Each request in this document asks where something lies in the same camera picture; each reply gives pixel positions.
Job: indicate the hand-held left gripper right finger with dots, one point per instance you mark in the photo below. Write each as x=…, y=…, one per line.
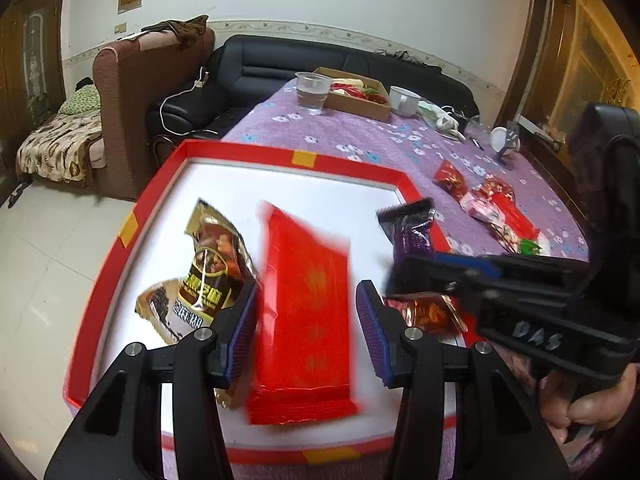
x=372, y=330

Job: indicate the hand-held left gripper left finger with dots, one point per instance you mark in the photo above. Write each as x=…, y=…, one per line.
x=245, y=330

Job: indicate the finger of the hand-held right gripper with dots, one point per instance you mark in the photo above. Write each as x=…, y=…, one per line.
x=425, y=275
x=472, y=263

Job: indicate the purple snack packet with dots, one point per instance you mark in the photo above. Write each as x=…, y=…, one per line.
x=412, y=232

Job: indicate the long plain red snack packet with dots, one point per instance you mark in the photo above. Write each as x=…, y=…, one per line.
x=305, y=310

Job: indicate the red box with white inside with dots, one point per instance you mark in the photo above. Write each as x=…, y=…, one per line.
x=310, y=185

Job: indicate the person's right hand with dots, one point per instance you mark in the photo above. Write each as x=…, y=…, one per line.
x=580, y=405

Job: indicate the orange-red foil snack packet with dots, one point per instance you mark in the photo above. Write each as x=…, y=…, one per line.
x=430, y=312

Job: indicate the red and white snack packet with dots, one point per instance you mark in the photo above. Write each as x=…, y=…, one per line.
x=515, y=227

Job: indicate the brown snack packet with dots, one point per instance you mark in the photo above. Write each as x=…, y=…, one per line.
x=215, y=260

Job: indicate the black pen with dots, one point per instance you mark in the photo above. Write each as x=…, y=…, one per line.
x=478, y=144

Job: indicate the empty clear plastic cup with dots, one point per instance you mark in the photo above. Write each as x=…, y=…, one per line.
x=477, y=127

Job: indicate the white and pale green cloth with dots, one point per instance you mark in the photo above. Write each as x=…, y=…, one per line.
x=440, y=120

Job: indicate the purple floral tablecloth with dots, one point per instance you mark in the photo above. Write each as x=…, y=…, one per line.
x=350, y=140

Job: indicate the white mug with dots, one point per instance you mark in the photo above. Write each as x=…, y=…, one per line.
x=402, y=101

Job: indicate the brown cardboard box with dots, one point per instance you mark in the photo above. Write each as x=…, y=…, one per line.
x=357, y=106

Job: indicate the green packet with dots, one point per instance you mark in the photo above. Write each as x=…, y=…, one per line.
x=371, y=91

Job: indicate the long white packet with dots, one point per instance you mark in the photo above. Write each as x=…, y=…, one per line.
x=350, y=81

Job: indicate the clear plastic cup with water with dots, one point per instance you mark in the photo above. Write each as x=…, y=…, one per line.
x=312, y=92

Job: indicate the wooden display cabinet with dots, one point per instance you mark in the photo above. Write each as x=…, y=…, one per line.
x=565, y=60

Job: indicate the brown armchair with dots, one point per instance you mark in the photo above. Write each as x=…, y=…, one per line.
x=130, y=110

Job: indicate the leaf-print blanket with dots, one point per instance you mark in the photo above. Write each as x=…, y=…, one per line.
x=55, y=150

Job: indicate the black leather sofa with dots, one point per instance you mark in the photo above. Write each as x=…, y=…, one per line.
x=260, y=67

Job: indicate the green patterned pillow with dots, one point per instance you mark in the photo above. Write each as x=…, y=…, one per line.
x=82, y=100

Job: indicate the brown clothes pile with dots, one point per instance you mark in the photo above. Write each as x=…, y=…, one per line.
x=182, y=27

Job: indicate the white paper sheet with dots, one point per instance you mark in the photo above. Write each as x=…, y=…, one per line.
x=132, y=36

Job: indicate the brown wooden door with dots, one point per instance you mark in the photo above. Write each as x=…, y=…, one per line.
x=30, y=60

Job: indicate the wall socket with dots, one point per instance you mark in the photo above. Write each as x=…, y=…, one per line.
x=120, y=29

